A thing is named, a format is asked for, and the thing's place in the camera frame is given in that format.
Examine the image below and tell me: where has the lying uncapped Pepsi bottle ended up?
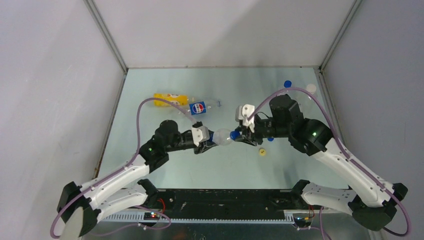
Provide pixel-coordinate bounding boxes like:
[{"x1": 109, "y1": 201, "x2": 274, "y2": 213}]
[{"x1": 175, "y1": 98, "x2": 223, "y2": 116}]

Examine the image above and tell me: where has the large clear bottle white cap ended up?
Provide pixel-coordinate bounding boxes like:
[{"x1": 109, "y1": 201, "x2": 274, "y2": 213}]
[{"x1": 294, "y1": 84, "x2": 317, "y2": 114}]

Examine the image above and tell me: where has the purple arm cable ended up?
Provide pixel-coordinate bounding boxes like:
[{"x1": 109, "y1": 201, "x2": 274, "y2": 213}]
[
  {"x1": 49, "y1": 97, "x2": 200, "y2": 239},
  {"x1": 248, "y1": 87, "x2": 412, "y2": 238}
]

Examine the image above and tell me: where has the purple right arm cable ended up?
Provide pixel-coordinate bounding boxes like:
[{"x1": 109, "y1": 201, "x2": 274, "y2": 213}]
[{"x1": 248, "y1": 87, "x2": 412, "y2": 238}]

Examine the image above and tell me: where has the yellow juice bottle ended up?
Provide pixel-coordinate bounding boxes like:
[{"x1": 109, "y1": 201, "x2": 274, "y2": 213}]
[{"x1": 153, "y1": 93, "x2": 196, "y2": 106}]

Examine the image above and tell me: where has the grey slotted cable duct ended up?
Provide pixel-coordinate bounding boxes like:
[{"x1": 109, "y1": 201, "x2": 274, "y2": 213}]
[{"x1": 99, "y1": 211, "x2": 296, "y2": 224}]

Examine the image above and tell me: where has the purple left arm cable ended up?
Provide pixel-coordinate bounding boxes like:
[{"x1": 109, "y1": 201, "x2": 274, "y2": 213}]
[{"x1": 49, "y1": 97, "x2": 200, "y2": 239}]

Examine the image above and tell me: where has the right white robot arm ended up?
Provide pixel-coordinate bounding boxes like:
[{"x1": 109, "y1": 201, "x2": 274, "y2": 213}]
[{"x1": 231, "y1": 94, "x2": 408, "y2": 232}]

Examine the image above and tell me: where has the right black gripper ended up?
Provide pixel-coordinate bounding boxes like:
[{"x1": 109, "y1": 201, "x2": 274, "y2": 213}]
[{"x1": 233, "y1": 116, "x2": 290, "y2": 147}]

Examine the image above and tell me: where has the standing Pepsi bottle blue cap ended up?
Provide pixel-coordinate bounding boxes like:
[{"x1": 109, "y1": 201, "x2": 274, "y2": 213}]
[{"x1": 281, "y1": 80, "x2": 293, "y2": 95}]

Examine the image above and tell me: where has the clear crushed bottle blue label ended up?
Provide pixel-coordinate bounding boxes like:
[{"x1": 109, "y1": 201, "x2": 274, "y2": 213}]
[{"x1": 211, "y1": 128, "x2": 233, "y2": 146}]

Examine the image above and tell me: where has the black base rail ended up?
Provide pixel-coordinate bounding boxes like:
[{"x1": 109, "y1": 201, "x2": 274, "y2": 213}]
[{"x1": 142, "y1": 187, "x2": 320, "y2": 221}]

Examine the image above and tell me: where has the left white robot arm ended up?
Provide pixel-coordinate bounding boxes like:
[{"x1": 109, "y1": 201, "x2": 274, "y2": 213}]
[{"x1": 50, "y1": 120, "x2": 217, "y2": 240}]

